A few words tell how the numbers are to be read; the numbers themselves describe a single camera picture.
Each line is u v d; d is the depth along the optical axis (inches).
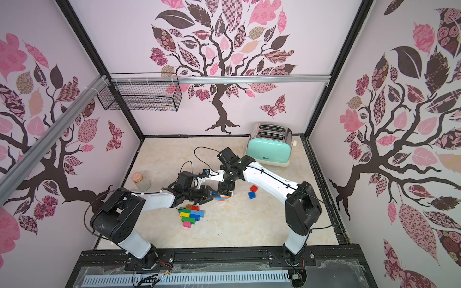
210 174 27.9
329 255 30.0
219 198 35.5
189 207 31.5
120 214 18.3
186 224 32.4
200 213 33.3
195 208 33.9
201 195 31.3
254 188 36.6
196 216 33.2
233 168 23.7
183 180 29.2
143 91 37.2
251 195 36.3
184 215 32.8
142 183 35.6
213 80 36.2
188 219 32.7
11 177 19.7
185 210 32.8
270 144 36.5
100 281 27.4
